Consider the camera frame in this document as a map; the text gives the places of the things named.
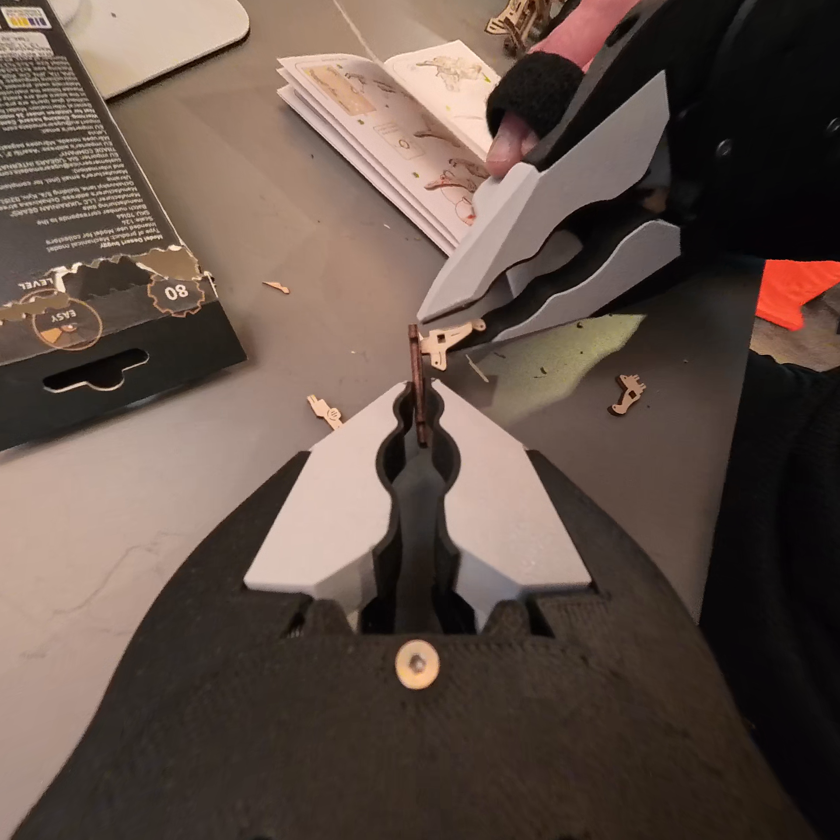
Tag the small pronged wooden part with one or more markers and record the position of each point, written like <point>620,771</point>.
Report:
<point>328,412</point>

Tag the white monitor stand base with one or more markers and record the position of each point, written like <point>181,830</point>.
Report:
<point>164,39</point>

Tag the open instruction booklet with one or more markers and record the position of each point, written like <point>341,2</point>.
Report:
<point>387,131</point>

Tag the small notched wooden part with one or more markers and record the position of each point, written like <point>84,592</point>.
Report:
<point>628,395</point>

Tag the small pointed wooden scrap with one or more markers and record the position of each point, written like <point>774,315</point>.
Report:
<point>277,287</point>

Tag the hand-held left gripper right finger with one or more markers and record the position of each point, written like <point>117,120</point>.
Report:
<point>512,525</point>

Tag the person's dark clothing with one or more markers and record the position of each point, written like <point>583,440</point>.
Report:
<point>781,590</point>

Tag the pale wooden model part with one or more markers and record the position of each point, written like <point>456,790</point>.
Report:
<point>441,342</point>

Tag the person's right hand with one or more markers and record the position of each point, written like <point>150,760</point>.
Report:
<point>531,98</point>

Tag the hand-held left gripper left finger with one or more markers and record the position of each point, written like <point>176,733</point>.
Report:
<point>315,525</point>

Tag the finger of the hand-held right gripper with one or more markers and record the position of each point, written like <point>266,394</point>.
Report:
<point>630,269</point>
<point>564,177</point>

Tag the black cardboard model kit box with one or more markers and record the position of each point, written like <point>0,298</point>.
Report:
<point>85,197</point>

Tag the dark brown wooden model part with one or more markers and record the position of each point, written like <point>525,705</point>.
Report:
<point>418,367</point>

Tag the orange cloth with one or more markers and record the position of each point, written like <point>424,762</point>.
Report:
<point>794,289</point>

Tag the thin wooden sliver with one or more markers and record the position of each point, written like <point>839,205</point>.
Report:
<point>477,368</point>

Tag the partly built wooden model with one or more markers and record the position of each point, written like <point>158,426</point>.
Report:
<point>518,23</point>

